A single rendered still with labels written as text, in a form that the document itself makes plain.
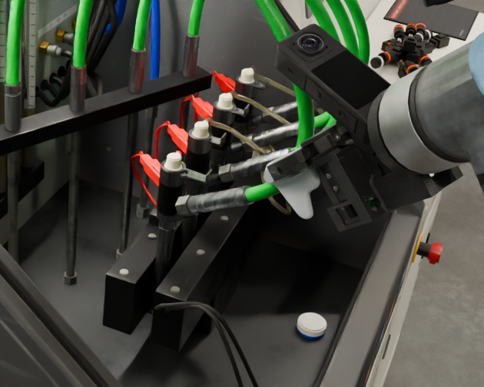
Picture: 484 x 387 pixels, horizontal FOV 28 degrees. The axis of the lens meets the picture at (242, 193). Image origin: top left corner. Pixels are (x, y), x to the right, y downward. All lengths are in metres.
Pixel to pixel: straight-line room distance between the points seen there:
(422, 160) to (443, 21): 1.24
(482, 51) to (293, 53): 0.20
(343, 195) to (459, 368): 1.83
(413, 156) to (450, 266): 2.26
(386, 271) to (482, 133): 0.63
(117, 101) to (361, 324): 0.40
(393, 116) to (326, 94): 0.08
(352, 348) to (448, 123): 0.52
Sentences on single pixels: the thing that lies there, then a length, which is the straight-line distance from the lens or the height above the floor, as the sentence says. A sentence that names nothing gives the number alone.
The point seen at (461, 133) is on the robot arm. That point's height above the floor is 1.39.
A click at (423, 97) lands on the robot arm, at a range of 0.66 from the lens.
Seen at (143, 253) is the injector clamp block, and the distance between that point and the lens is 1.15.
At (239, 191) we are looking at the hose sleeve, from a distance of 0.93.
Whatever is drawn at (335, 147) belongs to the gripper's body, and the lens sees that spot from 0.77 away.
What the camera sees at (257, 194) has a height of 1.18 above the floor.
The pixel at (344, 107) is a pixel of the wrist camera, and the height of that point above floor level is 1.34.
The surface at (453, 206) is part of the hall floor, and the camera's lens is 3.21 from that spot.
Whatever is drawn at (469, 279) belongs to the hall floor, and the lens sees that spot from 2.91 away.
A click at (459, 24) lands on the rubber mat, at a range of 1.92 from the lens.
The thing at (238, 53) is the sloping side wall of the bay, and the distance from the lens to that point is 1.33.
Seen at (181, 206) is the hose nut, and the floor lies 1.13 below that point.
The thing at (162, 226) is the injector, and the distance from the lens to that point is 1.10.
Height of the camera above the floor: 1.69
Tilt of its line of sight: 34 degrees down
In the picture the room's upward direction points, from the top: 9 degrees clockwise
